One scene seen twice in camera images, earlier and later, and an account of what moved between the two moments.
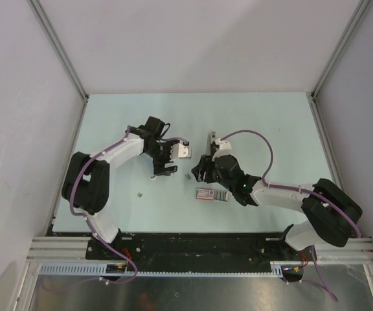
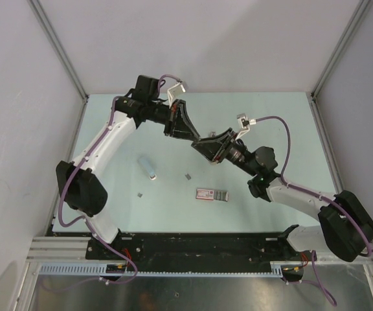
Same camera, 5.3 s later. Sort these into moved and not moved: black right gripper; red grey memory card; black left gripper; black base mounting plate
Moved: black left gripper; black right gripper
Not moved: red grey memory card; black base mounting plate
